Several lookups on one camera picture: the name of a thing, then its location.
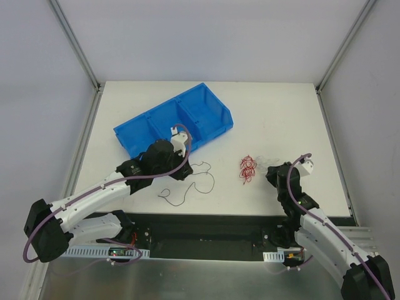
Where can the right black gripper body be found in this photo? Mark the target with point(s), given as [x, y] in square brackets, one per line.
[274, 173]

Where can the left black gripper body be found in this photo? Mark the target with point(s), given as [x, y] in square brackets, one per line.
[182, 169]

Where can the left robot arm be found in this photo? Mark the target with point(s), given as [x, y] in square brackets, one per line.
[51, 228]

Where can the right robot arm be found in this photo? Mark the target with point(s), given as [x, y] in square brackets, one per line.
[358, 274]

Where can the blue plastic divided bin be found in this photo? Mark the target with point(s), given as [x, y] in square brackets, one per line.
[198, 108]

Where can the silver metal sheet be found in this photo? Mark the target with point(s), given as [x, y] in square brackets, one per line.
[83, 278]

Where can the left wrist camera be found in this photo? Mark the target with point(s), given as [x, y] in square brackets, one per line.
[179, 141]

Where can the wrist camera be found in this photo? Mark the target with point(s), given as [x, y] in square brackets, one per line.
[305, 167]
[179, 141]

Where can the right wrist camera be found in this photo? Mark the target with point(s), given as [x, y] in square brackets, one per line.
[305, 167]

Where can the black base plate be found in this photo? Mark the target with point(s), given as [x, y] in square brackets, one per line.
[205, 237]

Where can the right white cable duct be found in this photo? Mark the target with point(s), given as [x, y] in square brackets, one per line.
[273, 257]

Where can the white cable duct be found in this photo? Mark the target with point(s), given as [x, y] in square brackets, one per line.
[273, 257]
[117, 252]

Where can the left white cable duct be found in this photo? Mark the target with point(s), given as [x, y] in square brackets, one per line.
[117, 252]

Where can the left aluminium frame post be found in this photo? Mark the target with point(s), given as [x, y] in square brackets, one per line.
[68, 31]

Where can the aluminium frame post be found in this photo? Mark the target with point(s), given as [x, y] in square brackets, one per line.
[68, 31]
[360, 19]

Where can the right aluminium frame post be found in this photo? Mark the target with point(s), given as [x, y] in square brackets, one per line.
[360, 19]

